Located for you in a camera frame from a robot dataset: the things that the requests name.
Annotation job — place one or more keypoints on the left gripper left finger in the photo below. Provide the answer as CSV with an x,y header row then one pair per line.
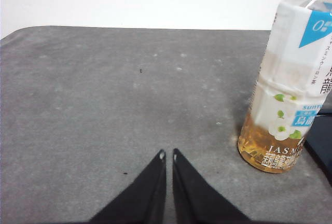
x,y
145,198

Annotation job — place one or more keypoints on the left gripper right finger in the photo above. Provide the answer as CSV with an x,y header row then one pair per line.
x,y
194,198

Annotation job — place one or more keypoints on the jasmine tea bottle white label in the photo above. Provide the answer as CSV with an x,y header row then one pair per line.
x,y
285,78

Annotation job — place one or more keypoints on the dark blue rectangular tray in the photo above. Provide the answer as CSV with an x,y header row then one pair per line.
x,y
321,141

